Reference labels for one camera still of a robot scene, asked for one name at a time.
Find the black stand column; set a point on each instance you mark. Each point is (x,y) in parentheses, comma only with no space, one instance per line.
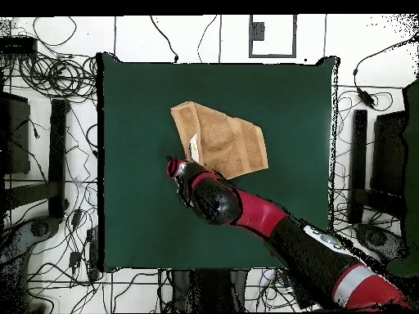
(209,291)

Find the dark rectangular box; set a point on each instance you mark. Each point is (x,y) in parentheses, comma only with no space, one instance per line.
(14,130)
(389,153)

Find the small dark grey box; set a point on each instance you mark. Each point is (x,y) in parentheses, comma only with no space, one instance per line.
(258,31)

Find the tan terry towel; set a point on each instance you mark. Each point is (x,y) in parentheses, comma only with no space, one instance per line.
(222,140)

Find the small black power adapter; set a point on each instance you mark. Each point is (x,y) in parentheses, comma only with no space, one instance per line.
(74,260)
(77,217)

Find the black power strip with plugs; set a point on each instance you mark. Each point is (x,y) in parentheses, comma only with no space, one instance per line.
(93,255)

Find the flat black device box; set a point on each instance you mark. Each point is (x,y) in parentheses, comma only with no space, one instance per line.
(18,45)

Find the dark green table cloth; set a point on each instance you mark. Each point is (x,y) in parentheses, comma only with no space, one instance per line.
(147,98)

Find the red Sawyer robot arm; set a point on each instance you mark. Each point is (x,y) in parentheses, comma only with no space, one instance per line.
(262,212)

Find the grey square floor frame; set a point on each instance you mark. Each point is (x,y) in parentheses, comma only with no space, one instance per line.
(271,56)

